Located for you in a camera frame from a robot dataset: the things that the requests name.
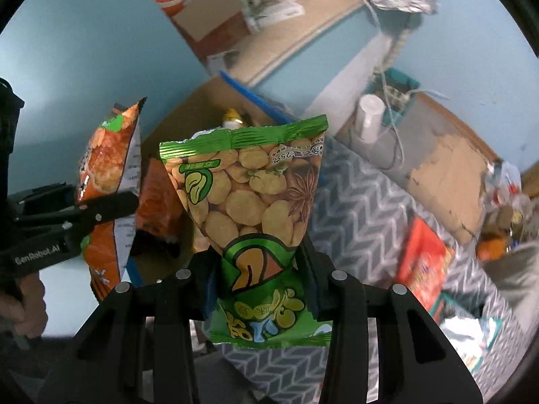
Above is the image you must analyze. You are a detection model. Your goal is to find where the white electric kettle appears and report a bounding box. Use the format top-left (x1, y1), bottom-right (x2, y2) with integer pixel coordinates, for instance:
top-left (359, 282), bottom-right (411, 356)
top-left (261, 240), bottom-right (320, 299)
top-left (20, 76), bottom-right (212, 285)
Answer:
top-left (351, 94), bottom-right (386, 146)

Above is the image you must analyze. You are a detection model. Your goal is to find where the brown cardboard box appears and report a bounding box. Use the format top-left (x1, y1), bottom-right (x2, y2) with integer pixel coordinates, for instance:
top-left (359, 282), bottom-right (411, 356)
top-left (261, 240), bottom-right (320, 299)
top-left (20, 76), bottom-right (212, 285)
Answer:
top-left (170, 0), bottom-right (249, 58)

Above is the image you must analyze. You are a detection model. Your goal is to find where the flat white carton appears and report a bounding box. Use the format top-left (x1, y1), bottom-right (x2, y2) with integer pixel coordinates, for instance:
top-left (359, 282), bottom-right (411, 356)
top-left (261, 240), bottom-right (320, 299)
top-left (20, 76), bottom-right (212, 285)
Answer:
top-left (248, 2), bottom-right (305, 27)

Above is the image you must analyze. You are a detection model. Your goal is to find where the orange cracker snack bag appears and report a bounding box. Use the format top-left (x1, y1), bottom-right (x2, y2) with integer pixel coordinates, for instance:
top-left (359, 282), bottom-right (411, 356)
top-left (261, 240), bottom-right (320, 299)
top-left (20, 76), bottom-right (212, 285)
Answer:
top-left (76, 97), bottom-right (148, 302)

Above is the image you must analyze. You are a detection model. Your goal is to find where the teal storage box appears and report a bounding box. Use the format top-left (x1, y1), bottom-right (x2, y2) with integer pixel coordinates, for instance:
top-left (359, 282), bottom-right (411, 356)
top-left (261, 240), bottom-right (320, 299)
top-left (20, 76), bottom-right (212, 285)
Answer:
top-left (364, 67), bottom-right (422, 114)

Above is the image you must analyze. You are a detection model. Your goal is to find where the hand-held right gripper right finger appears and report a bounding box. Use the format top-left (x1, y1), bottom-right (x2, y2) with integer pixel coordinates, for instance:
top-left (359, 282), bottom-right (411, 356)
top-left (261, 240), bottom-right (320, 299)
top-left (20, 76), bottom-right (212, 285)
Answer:
top-left (297, 236), bottom-right (485, 404)

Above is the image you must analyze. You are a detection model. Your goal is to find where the orange red snack bag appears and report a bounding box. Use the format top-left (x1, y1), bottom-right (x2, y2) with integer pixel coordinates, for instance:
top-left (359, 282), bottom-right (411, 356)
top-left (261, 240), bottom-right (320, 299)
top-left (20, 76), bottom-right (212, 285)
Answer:
top-left (137, 158), bottom-right (188, 245)

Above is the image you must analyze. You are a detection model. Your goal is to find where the white power strip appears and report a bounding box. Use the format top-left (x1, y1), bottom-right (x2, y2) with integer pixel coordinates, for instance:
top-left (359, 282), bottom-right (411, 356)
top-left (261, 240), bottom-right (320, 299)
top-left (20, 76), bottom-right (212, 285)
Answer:
top-left (381, 86), bottom-right (409, 104)

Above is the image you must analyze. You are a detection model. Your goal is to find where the orange drink bottle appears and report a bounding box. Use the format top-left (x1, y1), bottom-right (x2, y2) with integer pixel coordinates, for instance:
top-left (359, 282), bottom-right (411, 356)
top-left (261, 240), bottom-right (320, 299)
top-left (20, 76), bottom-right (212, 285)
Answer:
top-left (478, 236), bottom-right (507, 262)

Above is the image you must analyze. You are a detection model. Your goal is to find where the clear plastic bag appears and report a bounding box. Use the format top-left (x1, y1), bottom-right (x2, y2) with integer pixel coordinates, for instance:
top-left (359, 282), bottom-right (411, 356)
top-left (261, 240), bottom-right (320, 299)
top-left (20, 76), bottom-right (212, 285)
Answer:
top-left (484, 160), bottom-right (527, 236)

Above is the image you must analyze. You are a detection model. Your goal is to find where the large red snack bag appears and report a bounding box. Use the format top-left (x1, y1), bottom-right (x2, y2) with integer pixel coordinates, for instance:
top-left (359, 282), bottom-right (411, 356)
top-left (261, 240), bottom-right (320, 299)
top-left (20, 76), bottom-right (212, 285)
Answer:
top-left (396, 216), bottom-right (455, 313)

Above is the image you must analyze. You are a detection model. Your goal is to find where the person's left hand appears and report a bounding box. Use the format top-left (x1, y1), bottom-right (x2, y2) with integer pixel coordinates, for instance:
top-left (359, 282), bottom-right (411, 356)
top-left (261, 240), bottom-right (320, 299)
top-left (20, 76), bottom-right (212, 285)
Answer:
top-left (0, 278), bottom-right (48, 339)

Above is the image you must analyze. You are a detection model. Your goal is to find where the silver teal snack packet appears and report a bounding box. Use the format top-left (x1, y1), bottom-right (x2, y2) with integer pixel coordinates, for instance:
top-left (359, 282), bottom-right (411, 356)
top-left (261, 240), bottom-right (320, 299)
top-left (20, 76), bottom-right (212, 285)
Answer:
top-left (434, 295), bottom-right (503, 372)

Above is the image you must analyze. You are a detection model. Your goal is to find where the yellow snack packet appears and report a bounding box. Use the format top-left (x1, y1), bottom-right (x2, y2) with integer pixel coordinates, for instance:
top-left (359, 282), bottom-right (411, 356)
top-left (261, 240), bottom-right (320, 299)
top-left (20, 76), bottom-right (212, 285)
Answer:
top-left (222, 108), bottom-right (245, 129)

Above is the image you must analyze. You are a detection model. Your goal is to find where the green bean snack bag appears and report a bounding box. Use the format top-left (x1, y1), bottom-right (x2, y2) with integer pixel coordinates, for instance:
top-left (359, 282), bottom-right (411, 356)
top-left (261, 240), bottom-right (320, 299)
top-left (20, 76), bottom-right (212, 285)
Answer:
top-left (159, 114), bottom-right (333, 348)

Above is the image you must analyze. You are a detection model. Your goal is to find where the blue cardboard box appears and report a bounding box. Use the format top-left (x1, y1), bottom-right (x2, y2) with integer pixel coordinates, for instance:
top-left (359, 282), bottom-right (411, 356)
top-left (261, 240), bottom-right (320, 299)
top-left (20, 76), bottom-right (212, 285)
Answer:
top-left (124, 71), bottom-right (306, 287)

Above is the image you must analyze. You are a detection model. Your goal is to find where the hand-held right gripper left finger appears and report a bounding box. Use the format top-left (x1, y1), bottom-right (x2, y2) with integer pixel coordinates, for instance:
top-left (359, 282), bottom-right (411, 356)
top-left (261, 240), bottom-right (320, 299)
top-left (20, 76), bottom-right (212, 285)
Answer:
top-left (40, 252), bottom-right (222, 404)

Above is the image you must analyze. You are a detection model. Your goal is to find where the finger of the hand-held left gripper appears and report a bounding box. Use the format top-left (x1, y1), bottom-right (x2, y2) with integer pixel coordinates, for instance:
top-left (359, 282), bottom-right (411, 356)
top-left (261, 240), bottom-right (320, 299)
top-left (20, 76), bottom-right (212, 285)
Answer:
top-left (78, 191), bottom-right (140, 236)
top-left (130, 229), bottom-right (182, 258)

